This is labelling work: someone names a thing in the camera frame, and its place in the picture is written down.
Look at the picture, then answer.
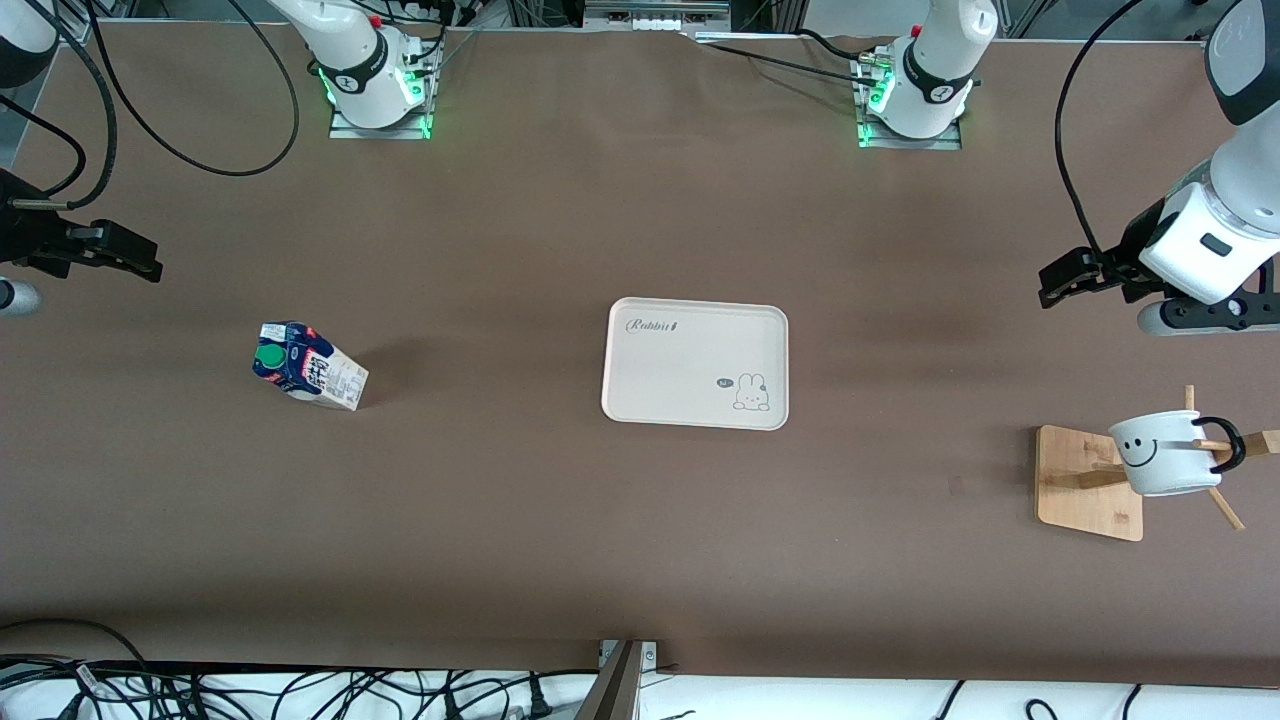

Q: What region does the white smiley face cup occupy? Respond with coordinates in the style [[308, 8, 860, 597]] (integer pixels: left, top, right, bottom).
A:
[[1108, 410, 1248, 498]]

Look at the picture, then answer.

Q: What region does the blue white milk carton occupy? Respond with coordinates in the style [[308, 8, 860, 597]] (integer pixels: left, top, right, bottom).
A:
[[252, 321, 370, 411]]

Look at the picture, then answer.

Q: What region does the wooden cup stand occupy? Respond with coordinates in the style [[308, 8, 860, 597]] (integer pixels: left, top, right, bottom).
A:
[[1035, 385, 1280, 543]]

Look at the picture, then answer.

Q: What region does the beige rabbit print tray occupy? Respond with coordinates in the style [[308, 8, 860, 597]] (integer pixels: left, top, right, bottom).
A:
[[600, 296, 790, 432]]

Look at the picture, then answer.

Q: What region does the brown table cover sheet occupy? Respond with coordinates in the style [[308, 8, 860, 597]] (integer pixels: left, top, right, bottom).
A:
[[0, 20, 1280, 691]]

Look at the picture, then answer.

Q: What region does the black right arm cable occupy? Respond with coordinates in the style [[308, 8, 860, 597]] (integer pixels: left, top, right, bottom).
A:
[[0, 0, 300, 208]]

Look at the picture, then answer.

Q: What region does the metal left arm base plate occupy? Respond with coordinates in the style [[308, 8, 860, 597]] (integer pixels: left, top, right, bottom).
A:
[[852, 55, 963, 151]]

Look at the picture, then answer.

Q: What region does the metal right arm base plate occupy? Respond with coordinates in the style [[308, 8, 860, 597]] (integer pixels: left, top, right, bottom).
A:
[[330, 45, 441, 139]]

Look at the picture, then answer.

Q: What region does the black table cable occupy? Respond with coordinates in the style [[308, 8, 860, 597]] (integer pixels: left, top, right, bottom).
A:
[[690, 28, 886, 89]]

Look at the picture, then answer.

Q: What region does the black floor cable bundle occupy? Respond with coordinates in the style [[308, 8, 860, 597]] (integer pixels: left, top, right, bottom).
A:
[[0, 618, 601, 720]]

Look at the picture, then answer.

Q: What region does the metal rail bracket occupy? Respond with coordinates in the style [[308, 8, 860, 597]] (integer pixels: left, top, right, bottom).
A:
[[585, 0, 731, 31]]

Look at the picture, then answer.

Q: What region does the grey metal post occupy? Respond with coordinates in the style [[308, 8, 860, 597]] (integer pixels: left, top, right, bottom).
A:
[[575, 640, 659, 720]]

